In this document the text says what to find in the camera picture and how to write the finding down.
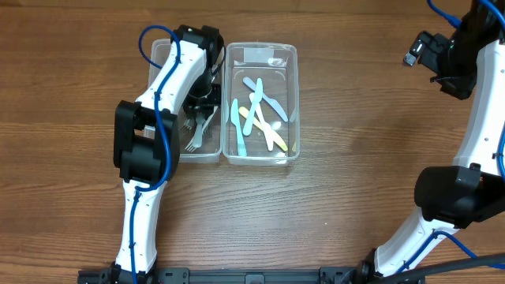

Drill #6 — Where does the teal plastic knife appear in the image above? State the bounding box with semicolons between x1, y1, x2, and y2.
231;99;247;157

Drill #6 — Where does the pale blue plastic fork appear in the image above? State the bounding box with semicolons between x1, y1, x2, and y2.
185;113;205;152

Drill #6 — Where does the light blue plastic knife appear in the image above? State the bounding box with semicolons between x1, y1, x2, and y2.
243;78;264;136

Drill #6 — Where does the pale grey-blue plastic knife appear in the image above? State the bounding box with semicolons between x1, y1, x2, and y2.
242;77;288;122

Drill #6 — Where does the white plastic knife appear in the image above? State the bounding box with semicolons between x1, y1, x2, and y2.
251;92;274;151

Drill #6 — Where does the yellow plastic knife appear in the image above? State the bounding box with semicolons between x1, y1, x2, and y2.
238;106;289;152

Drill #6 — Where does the white plastic fork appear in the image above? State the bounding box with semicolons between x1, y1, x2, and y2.
202;106;219;139

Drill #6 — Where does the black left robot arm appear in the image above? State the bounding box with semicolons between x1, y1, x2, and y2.
101;25;226;283

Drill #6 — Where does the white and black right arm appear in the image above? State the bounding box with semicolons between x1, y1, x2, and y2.
353;0;504;283

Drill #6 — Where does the clear plastic container left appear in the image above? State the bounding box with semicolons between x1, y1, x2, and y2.
148;39;222;163

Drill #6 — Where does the clear plastic container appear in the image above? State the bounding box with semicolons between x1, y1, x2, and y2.
148;39;222;163
221;42;301;166

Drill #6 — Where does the clear plastic container right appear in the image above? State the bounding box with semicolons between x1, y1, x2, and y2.
221;42;301;166

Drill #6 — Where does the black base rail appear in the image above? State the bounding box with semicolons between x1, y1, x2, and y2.
77;263;426;284

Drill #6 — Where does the black hose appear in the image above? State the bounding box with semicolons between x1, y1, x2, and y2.
378;252;505;284

